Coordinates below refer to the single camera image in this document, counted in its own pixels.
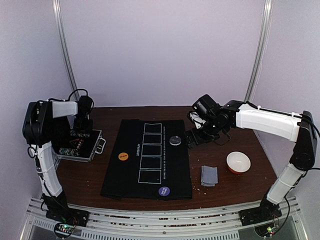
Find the orange big blind button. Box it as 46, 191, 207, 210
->
118, 152, 129, 162

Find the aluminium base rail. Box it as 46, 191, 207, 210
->
18, 197, 310, 240

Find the black poker play mat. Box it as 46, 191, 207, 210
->
100, 119, 192, 200

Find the aluminium frame post right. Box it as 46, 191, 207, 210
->
244, 0, 273, 102

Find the aluminium frame post left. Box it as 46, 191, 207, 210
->
52, 0, 80, 101

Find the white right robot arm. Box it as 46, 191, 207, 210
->
184, 94, 320, 226

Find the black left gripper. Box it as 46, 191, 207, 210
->
73, 114, 94, 134

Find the dark dealer button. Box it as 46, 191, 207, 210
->
169, 135, 182, 146

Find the aluminium poker chip case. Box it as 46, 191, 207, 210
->
51, 117, 107, 163

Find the aluminium frame post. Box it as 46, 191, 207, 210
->
244, 0, 273, 102
52, 0, 80, 101

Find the purple small blind button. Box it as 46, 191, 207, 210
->
158, 186, 171, 197

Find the orange white bowl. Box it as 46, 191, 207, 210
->
226, 151, 251, 174

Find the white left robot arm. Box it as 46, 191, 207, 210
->
22, 94, 94, 226

